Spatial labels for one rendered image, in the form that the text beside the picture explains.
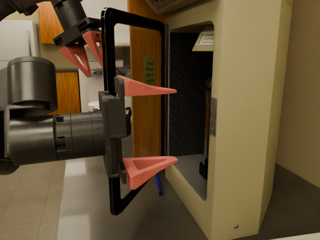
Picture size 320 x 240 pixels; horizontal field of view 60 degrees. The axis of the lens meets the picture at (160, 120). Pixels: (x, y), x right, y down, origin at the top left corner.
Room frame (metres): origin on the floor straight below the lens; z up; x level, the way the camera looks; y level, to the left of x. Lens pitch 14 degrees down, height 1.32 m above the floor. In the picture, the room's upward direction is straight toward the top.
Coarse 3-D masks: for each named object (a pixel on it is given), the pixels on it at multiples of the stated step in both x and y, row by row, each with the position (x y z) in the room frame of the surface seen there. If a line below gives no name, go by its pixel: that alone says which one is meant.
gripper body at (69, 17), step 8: (72, 0) 0.61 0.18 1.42; (56, 8) 0.61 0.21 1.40; (64, 8) 0.61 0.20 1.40; (72, 8) 0.61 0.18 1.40; (80, 8) 0.62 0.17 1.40; (64, 16) 0.60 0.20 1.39; (72, 16) 0.60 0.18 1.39; (80, 16) 0.61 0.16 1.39; (64, 24) 0.61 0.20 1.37; (72, 24) 0.60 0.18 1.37; (80, 24) 0.59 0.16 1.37; (88, 24) 0.59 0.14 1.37; (96, 24) 0.63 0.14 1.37; (64, 32) 0.60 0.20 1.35; (56, 40) 0.61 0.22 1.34
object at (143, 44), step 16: (128, 32) 0.57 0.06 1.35; (144, 32) 0.65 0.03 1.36; (128, 48) 0.57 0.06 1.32; (144, 48) 0.65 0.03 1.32; (160, 48) 0.75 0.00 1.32; (128, 64) 0.57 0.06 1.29; (144, 64) 0.64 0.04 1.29; (160, 64) 0.75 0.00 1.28; (144, 80) 0.64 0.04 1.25; (160, 80) 0.75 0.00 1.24; (128, 96) 0.56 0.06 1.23; (144, 96) 0.64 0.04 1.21; (160, 96) 0.75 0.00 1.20; (144, 112) 0.64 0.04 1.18; (160, 112) 0.75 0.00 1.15; (144, 128) 0.64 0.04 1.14; (160, 128) 0.75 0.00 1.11; (128, 144) 0.56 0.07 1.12; (144, 144) 0.64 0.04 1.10; (160, 144) 0.75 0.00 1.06; (112, 192) 0.49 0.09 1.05; (128, 192) 0.55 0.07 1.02; (112, 208) 0.49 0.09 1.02
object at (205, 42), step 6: (204, 30) 0.62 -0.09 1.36; (210, 30) 0.60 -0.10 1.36; (204, 36) 0.61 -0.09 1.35; (210, 36) 0.59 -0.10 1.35; (198, 42) 0.62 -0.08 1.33; (204, 42) 0.60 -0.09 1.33; (210, 42) 0.58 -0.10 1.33; (198, 48) 0.61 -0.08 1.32; (204, 48) 0.59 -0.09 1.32; (210, 48) 0.58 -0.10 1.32
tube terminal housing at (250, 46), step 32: (224, 0) 0.48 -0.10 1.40; (256, 0) 0.50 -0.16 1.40; (288, 0) 0.60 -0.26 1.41; (192, 32) 0.77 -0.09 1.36; (224, 32) 0.48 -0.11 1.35; (256, 32) 0.50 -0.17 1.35; (288, 32) 0.66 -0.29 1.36; (224, 64) 0.48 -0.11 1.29; (256, 64) 0.50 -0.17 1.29; (224, 96) 0.48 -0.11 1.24; (256, 96) 0.50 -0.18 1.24; (224, 128) 0.48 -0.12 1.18; (256, 128) 0.50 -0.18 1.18; (224, 160) 0.49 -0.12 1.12; (256, 160) 0.50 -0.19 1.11; (192, 192) 0.58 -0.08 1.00; (224, 192) 0.49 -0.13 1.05; (256, 192) 0.51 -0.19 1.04; (224, 224) 0.49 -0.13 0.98; (256, 224) 0.51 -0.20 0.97
